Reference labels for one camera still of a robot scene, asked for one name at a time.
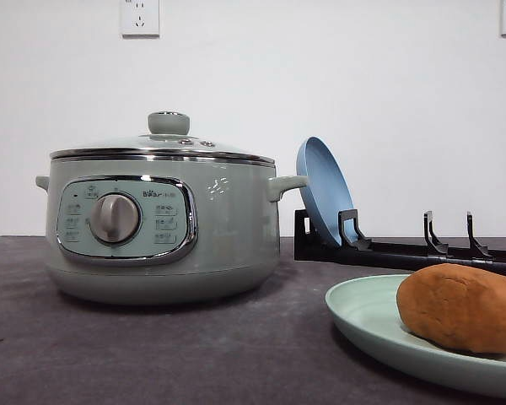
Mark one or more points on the glass lid with green knob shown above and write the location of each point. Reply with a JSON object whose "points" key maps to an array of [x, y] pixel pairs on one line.
{"points": [[168, 137]]}

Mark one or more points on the white wall socket left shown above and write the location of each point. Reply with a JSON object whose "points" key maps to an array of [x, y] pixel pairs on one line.
{"points": [[139, 20]]}

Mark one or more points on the blue plate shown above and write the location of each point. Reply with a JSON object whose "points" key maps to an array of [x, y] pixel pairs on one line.
{"points": [[328, 191]]}

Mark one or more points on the green electric steamer pot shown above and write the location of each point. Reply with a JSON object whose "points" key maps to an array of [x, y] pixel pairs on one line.
{"points": [[163, 231]]}

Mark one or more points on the brown potato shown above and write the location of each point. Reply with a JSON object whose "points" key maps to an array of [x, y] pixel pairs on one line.
{"points": [[455, 304]]}

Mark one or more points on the black plate rack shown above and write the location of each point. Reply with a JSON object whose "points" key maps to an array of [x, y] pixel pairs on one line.
{"points": [[354, 247]]}

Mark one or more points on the green plate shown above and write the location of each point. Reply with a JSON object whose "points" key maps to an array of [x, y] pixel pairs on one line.
{"points": [[367, 308]]}

